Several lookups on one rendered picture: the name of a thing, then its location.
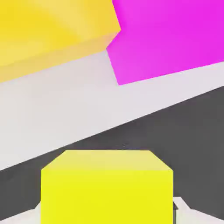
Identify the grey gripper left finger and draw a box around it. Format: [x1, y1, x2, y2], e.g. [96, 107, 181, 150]
[0, 201, 42, 224]

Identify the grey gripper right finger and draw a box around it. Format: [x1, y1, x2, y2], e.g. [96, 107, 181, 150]
[172, 196, 224, 224]

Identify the small yellow cube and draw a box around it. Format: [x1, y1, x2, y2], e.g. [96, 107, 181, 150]
[40, 150, 174, 224]

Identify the large magenta box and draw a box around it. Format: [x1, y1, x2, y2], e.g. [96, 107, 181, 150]
[106, 0, 224, 86]

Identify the large orange-yellow box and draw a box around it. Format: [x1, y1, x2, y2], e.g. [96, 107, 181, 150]
[0, 0, 122, 83]

